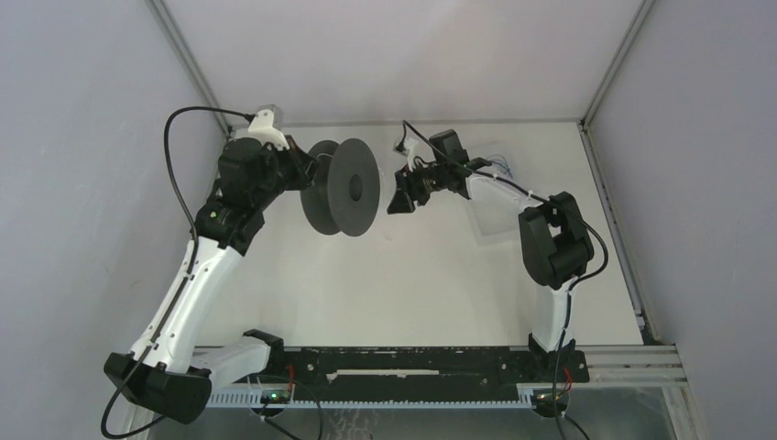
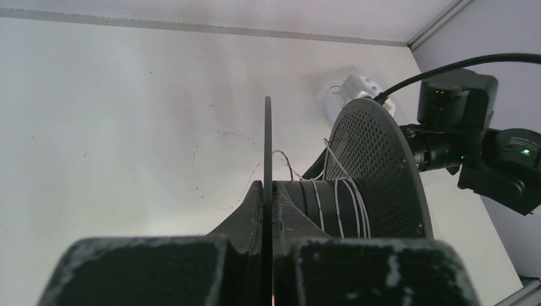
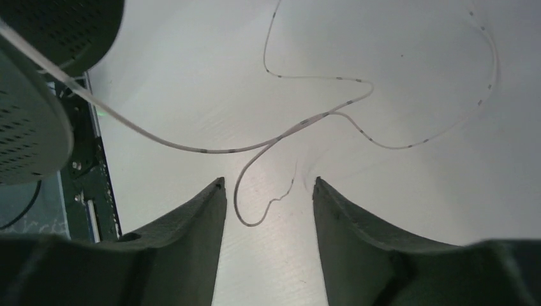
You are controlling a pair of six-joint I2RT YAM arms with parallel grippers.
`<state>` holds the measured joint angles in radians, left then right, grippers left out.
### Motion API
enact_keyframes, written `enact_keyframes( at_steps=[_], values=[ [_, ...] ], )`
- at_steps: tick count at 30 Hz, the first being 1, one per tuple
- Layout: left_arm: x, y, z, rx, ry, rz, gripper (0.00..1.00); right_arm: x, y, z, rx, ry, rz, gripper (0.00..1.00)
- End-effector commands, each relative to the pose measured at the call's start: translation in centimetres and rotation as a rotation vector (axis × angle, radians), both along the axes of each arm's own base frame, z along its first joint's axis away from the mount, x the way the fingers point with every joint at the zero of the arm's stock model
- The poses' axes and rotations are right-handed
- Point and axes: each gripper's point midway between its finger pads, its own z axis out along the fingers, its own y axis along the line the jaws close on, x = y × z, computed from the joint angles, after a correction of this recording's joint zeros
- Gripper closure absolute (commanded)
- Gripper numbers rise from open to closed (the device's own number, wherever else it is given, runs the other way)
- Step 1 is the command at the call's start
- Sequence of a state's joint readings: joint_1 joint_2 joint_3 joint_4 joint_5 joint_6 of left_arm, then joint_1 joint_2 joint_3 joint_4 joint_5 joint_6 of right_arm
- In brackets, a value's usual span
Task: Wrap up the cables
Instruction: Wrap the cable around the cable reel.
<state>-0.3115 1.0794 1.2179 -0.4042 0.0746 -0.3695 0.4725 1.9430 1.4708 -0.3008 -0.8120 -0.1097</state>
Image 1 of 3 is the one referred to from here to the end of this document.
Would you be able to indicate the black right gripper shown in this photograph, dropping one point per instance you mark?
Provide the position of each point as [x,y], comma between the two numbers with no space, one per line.
[408,182]

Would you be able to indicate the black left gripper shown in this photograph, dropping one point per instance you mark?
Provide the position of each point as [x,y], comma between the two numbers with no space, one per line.
[297,159]

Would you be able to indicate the dark grey perforated spool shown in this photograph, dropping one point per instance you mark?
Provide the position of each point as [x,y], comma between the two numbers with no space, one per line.
[345,192]

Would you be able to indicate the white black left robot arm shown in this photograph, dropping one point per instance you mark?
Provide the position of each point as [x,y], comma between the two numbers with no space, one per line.
[160,372]

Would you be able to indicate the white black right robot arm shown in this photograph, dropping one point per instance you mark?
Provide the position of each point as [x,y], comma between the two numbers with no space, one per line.
[556,243]

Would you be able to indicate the clear plastic two-compartment tray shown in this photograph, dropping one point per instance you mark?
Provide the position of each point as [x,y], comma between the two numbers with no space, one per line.
[491,214]

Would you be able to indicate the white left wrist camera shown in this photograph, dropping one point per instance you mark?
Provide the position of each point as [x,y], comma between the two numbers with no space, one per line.
[265,127]

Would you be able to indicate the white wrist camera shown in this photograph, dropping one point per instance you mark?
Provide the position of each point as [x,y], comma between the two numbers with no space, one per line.
[265,127]
[409,149]

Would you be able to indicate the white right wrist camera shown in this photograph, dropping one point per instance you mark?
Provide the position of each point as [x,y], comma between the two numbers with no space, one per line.
[409,149]

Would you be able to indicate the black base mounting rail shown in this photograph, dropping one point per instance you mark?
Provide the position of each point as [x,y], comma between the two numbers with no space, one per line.
[414,372]

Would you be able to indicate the white slotted cable duct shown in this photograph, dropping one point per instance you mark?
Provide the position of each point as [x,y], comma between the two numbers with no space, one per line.
[521,398]

